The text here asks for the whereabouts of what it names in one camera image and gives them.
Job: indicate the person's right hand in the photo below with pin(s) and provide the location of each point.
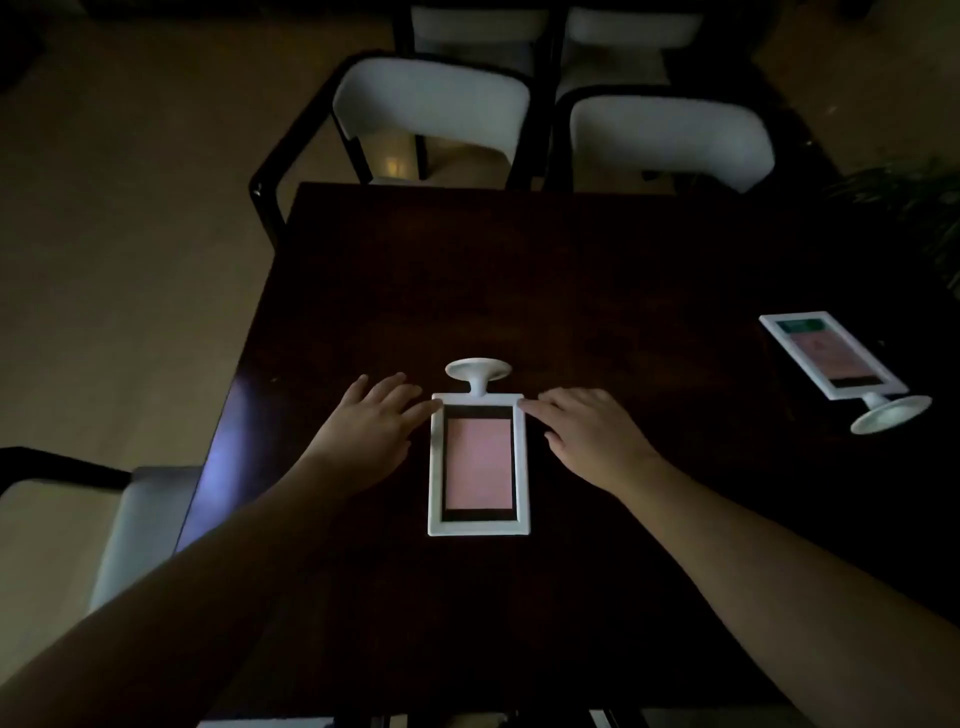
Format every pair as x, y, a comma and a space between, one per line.
600, 442

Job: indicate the person's left hand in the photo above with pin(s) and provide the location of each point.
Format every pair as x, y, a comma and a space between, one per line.
364, 446

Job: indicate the person's left little finger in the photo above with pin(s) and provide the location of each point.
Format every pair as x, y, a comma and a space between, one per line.
357, 388

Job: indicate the person's right thumb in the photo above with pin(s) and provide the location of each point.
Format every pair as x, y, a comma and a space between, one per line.
556, 444

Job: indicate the person's left middle finger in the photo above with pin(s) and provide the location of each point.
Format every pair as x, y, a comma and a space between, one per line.
407, 396

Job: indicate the person's right forearm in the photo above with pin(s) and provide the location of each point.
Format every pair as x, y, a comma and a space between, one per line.
780, 600

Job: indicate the person's left forearm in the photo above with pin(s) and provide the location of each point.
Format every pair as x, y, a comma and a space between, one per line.
187, 607

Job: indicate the white sign holder pink card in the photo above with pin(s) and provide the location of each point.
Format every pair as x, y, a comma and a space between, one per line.
478, 465

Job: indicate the black armchair grey seat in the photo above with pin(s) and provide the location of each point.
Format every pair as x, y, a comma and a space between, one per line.
142, 525

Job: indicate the white sign holder green-topped card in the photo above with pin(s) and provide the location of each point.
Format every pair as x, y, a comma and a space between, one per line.
832, 349

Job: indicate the green potted plant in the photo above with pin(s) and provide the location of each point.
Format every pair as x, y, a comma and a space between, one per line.
919, 202

